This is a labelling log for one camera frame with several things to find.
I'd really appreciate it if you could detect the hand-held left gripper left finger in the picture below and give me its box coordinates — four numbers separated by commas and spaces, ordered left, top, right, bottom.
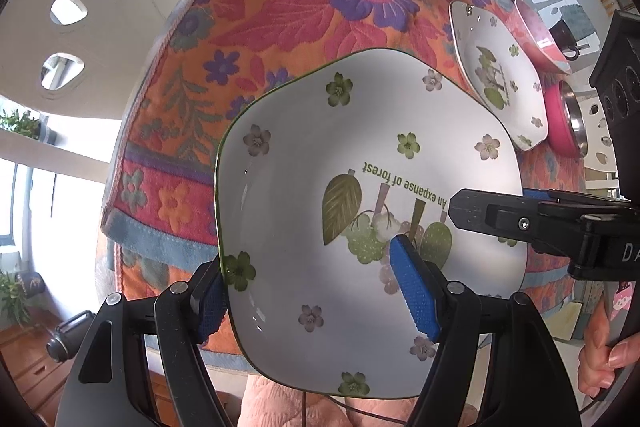
54, 257, 231, 427

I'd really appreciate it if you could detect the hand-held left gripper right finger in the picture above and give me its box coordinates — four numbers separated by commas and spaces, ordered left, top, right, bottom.
389, 233, 583, 427

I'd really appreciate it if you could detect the person's right hand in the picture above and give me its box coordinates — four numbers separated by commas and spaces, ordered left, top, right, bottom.
577, 304, 640, 400

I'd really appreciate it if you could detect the orange floral cloth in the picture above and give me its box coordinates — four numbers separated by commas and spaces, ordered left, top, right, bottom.
100, 0, 588, 373

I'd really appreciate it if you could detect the large square floral plate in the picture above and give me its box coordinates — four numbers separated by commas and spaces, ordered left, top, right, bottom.
215, 48, 526, 400

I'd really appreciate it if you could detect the black flask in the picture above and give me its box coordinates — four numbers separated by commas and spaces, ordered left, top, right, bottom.
46, 310, 96, 363

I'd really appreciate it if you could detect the dark brown mug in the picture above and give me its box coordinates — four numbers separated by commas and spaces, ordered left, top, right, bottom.
547, 19, 583, 60

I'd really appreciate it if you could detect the pink quilted clothing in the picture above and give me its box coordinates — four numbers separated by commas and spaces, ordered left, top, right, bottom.
237, 374, 476, 427

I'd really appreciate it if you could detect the small square floral plate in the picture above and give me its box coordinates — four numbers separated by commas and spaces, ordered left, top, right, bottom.
449, 0, 549, 152

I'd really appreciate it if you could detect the pink ceramic bowl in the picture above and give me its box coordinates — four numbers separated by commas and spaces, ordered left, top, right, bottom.
507, 0, 573, 75

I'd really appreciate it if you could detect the green potted plant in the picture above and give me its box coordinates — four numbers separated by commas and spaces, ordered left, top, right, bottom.
0, 107, 42, 142
0, 269, 36, 333

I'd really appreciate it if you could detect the wooden cabinet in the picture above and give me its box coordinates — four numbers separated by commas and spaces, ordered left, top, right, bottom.
0, 312, 168, 427

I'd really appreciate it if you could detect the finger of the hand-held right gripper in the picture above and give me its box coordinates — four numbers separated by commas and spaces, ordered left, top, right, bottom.
448, 188, 593, 259
523, 188, 631, 214

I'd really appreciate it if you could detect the pink steel-lined bowl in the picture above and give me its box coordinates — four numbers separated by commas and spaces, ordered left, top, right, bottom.
544, 79, 587, 158

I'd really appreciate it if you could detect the grey cloth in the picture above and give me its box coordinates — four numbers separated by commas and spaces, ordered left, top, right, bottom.
556, 3, 599, 44

